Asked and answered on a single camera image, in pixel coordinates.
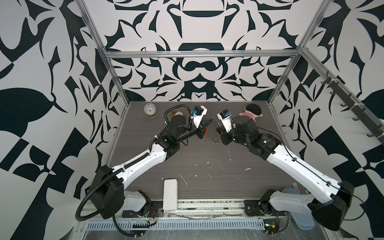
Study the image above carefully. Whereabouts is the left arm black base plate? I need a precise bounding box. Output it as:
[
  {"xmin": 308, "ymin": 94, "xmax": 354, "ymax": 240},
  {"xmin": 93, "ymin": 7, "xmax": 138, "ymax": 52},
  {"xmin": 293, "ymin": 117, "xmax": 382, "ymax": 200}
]
[{"xmin": 122, "ymin": 201, "xmax": 164, "ymax": 218}]

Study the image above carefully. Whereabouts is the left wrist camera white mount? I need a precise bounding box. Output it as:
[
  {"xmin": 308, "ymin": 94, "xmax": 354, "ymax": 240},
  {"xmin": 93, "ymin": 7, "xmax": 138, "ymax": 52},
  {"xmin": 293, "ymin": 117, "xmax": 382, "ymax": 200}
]
[{"xmin": 192, "ymin": 106, "xmax": 208, "ymax": 128}]

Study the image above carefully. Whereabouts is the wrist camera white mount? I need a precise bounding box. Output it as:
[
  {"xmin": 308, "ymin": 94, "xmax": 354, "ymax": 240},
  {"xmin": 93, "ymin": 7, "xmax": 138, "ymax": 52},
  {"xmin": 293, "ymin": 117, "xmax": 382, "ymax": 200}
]
[
  {"xmin": 217, "ymin": 109, "xmax": 232, "ymax": 133},
  {"xmin": 192, "ymin": 106, "xmax": 208, "ymax": 128}
]

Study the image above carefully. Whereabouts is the black corrugated cable hose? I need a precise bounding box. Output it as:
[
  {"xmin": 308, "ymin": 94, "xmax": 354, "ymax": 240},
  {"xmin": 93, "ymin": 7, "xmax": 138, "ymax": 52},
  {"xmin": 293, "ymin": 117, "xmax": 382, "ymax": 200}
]
[{"xmin": 74, "ymin": 170, "xmax": 157, "ymax": 238}]

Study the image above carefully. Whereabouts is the pink plush doll black hat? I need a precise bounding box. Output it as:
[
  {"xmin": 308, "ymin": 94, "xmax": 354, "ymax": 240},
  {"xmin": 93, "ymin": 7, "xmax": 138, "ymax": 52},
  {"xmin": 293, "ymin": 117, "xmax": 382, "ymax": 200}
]
[{"xmin": 239, "ymin": 104, "xmax": 263, "ymax": 121}]

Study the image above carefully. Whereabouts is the brown white plush dog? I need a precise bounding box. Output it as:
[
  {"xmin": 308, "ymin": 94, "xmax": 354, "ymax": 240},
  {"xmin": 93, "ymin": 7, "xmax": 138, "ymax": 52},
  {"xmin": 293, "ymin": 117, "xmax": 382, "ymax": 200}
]
[{"xmin": 172, "ymin": 111, "xmax": 185, "ymax": 117}]

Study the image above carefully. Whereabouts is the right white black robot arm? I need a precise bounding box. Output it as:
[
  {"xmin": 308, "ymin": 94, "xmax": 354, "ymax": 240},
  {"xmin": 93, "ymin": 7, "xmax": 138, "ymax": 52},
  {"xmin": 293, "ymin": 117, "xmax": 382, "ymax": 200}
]
[{"xmin": 217, "ymin": 113, "xmax": 355, "ymax": 231}]

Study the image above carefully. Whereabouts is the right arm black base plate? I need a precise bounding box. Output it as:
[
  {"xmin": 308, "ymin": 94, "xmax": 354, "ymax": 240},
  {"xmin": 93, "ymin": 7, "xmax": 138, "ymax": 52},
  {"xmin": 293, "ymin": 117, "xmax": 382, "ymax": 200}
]
[{"xmin": 244, "ymin": 189, "xmax": 278, "ymax": 217}]

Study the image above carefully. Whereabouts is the white rectangular box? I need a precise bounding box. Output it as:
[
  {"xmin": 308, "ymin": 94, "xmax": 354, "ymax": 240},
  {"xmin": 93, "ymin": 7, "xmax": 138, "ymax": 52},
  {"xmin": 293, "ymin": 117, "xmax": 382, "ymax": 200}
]
[{"xmin": 163, "ymin": 179, "xmax": 178, "ymax": 212}]

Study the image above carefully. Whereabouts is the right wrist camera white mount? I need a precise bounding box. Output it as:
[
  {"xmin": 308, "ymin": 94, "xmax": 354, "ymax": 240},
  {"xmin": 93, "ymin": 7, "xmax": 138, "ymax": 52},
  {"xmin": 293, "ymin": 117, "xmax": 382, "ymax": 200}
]
[{"xmin": 217, "ymin": 109, "xmax": 232, "ymax": 133}]

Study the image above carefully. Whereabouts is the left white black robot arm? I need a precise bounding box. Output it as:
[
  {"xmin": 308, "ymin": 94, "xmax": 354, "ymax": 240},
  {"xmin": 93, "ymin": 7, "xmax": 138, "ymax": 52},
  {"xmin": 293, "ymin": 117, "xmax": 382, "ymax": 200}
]
[{"xmin": 75, "ymin": 118, "xmax": 213, "ymax": 221}]

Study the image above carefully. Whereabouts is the black wall hook rack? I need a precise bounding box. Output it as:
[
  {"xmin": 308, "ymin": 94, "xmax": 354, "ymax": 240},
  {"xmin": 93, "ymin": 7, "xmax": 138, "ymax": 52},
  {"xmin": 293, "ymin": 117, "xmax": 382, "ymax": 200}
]
[{"xmin": 322, "ymin": 71, "xmax": 384, "ymax": 145}]

